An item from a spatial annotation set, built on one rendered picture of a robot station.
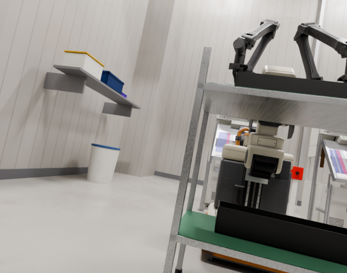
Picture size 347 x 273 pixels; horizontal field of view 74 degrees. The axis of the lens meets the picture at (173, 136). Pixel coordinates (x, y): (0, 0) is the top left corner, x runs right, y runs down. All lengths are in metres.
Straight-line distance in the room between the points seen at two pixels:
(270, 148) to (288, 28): 5.77
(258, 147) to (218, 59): 5.24
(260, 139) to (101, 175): 2.71
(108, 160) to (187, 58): 4.08
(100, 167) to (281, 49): 5.32
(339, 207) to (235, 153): 2.09
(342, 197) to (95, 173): 3.44
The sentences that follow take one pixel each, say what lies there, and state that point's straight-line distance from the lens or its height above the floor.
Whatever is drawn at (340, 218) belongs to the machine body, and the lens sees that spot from 3.74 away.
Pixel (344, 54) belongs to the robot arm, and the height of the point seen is 1.31.
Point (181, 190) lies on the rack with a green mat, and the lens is 0.91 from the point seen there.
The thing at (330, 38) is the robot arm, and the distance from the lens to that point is 1.64.
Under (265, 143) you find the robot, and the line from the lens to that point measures 1.68.
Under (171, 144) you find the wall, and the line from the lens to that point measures 6.26.
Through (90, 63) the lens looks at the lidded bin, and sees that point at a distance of 3.20.
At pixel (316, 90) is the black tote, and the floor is 1.08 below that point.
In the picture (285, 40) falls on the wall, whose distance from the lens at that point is 7.05.
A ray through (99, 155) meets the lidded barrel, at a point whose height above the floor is 0.43.
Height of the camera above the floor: 0.64
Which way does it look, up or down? 4 degrees up
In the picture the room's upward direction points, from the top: 11 degrees clockwise
